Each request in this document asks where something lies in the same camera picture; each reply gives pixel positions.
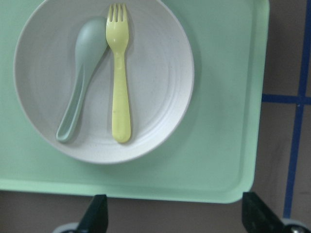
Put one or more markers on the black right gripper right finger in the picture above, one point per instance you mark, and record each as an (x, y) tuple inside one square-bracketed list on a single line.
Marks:
[(257, 217)]

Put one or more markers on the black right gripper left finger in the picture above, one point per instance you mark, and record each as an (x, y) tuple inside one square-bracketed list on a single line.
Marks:
[(95, 219)]

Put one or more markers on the light green plastic tray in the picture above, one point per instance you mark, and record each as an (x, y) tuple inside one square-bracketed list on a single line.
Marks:
[(209, 157)]

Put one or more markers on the yellow plastic fork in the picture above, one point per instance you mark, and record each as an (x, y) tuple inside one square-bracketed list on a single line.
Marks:
[(117, 36)]

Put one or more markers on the pale green plastic spoon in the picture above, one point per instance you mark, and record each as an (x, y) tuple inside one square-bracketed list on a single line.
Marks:
[(89, 48)]

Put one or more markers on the white round plate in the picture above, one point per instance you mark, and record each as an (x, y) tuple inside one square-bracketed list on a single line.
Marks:
[(159, 69)]

